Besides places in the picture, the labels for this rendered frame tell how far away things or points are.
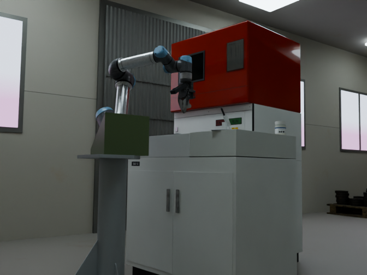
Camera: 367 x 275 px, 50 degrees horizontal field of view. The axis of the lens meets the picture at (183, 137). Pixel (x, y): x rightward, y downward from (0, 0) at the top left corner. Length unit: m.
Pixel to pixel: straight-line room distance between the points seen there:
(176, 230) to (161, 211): 0.17
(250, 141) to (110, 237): 0.95
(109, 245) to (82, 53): 2.85
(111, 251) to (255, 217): 0.82
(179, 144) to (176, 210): 0.40
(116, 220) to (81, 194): 2.30
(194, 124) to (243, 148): 1.10
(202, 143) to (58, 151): 2.46
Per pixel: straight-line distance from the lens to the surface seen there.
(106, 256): 2.31
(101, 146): 2.20
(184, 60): 2.50
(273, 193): 2.40
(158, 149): 2.55
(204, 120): 3.12
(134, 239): 2.76
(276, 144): 2.43
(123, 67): 2.62
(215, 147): 2.20
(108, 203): 2.26
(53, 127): 4.44
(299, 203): 3.38
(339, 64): 8.12
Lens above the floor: 0.76
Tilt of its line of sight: 4 degrees up
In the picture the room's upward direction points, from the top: 1 degrees clockwise
